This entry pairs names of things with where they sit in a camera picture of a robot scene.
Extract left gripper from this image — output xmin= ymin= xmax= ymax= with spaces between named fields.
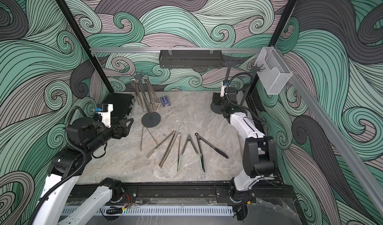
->
xmin=86 ymin=116 xmax=132 ymax=154

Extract grey utensil stand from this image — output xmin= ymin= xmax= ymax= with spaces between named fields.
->
xmin=210 ymin=65 xmax=237 ymax=114
xmin=239 ymin=62 xmax=265 ymax=105
xmin=134 ymin=73 xmax=161 ymax=128

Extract steel tongs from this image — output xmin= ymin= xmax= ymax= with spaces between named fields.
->
xmin=139 ymin=127 xmax=157 ymax=151
xmin=143 ymin=77 xmax=161 ymax=111
xmin=131 ymin=79 xmax=144 ymax=111
xmin=146 ymin=130 xmax=176 ymax=168

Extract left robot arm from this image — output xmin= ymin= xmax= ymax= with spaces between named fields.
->
xmin=29 ymin=104 xmax=134 ymax=225

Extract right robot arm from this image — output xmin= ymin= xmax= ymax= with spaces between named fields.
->
xmin=212 ymin=85 xmax=277 ymax=192

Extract black tipped tongs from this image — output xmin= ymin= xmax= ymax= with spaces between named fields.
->
xmin=194 ymin=132 xmax=229 ymax=173

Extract green tipped tongs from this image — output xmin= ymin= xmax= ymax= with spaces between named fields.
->
xmin=177 ymin=133 xmax=204 ymax=172

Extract blue card box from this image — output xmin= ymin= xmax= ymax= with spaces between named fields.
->
xmin=160 ymin=95 xmax=171 ymax=106

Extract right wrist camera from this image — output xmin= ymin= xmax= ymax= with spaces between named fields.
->
xmin=220 ymin=80 xmax=229 ymax=97

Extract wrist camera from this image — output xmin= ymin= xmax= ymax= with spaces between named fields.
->
xmin=220 ymin=80 xmax=229 ymax=97
xmin=95 ymin=103 xmax=114 ymax=128

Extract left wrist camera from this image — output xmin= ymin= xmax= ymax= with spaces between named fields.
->
xmin=95 ymin=103 xmax=114 ymax=128

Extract black wall shelf rack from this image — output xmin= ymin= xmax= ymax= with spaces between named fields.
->
xmin=159 ymin=50 xmax=223 ymax=70

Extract aluminium rail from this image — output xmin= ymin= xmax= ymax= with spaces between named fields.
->
xmin=90 ymin=47 xmax=262 ymax=54

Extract clear plastic wall bin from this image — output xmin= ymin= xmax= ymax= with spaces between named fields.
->
xmin=254 ymin=47 xmax=292 ymax=95

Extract white slotted cable duct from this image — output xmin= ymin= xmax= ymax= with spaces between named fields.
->
xmin=59 ymin=205 xmax=234 ymax=217

